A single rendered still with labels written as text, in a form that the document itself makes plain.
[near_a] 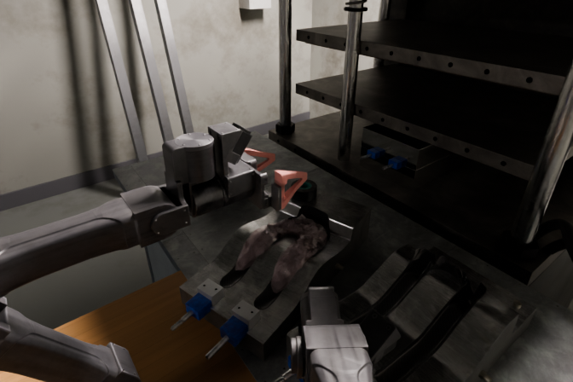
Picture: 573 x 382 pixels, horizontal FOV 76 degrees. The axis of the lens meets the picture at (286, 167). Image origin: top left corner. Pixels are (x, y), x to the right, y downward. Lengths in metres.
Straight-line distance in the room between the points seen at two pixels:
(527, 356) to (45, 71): 2.97
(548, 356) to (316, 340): 0.68
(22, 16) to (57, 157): 0.98
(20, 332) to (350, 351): 0.41
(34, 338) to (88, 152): 2.72
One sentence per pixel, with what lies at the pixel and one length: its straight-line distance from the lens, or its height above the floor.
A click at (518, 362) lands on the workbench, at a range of 0.99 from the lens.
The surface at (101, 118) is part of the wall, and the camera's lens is 3.21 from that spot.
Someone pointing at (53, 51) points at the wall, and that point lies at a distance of 3.06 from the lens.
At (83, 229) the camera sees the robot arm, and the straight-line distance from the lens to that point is 0.54.
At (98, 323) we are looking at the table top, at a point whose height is 0.80.
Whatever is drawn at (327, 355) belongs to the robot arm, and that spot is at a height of 1.17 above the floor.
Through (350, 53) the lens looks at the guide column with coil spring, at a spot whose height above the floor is 1.25.
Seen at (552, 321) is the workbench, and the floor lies 0.80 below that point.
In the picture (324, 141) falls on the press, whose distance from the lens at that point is 1.82.
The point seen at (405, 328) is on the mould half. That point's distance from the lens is 0.84.
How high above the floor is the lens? 1.52
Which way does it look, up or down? 28 degrees down
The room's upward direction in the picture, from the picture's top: straight up
